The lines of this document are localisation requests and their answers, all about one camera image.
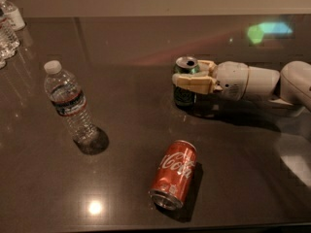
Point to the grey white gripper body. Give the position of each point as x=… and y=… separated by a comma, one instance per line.
x=231, y=78

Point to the red Coca-Cola can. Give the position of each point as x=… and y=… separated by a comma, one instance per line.
x=173, y=175

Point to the white-labelled bottle at back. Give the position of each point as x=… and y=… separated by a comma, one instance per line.
x=12, y=13

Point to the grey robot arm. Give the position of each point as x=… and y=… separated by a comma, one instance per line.
x=286, y=92

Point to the clear plastic water bottle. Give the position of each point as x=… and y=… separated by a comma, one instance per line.
x=70, y=103

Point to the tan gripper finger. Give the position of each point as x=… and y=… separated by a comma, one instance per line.
x=196, y=84
x=207, y=68

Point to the green soda can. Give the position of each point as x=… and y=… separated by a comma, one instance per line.
x=184, y=68

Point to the clear water bottle at edge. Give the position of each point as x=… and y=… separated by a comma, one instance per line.
x=8, y=38

